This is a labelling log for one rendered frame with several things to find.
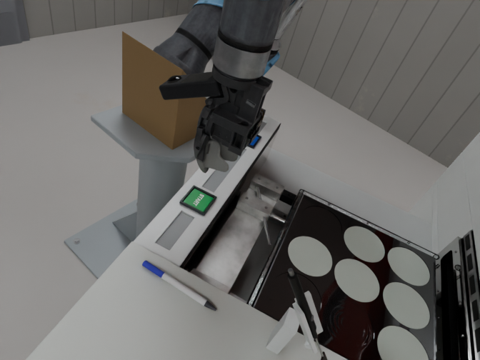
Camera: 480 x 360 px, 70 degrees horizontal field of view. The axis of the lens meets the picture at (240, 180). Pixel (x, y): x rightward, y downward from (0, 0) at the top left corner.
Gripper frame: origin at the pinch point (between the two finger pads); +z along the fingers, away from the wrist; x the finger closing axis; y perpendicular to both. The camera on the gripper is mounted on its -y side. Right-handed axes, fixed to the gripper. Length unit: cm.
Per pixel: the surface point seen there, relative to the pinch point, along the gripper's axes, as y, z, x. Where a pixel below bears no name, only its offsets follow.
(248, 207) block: 9.2, 15.7, 10.5
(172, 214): -1.6, 9.7, -5.9
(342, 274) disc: 33.6, 15.8, 5.9
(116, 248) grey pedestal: -46, 104, 31
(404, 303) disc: 47, 16, 7
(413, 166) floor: 91, 106, 220
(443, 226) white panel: 58, 19, 41
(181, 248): 4.0, 9.7, -11.4
